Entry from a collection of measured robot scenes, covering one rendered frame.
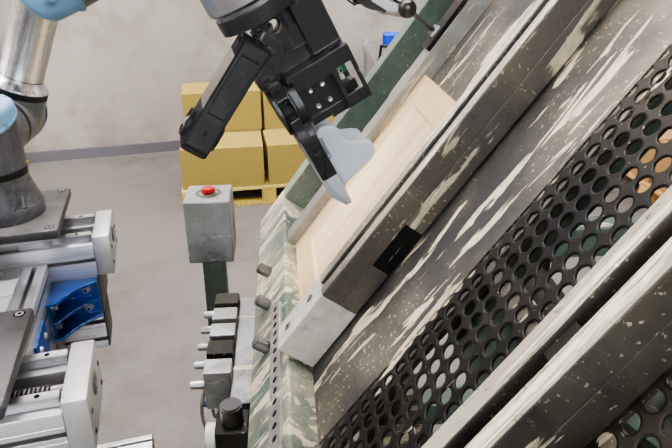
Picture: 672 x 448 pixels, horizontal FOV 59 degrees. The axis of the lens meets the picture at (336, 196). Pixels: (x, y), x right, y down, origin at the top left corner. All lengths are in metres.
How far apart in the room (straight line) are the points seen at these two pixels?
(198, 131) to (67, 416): 0.51
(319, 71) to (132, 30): 4.29
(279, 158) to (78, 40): 1.83
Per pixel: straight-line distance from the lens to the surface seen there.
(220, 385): 1.27
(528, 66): 0.91
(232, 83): 0.52
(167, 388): 2.45
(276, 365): 1.05
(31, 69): 1.39
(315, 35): 0.53
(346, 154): 0.56
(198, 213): 1.59
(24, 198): 1.33
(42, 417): 0.92
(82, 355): 0.98
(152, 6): 4.76
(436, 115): 1.13
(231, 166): 3.75
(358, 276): 0.96
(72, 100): 4.91
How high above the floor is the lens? 1.55
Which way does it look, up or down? 23 degrees down
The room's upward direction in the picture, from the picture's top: straight up
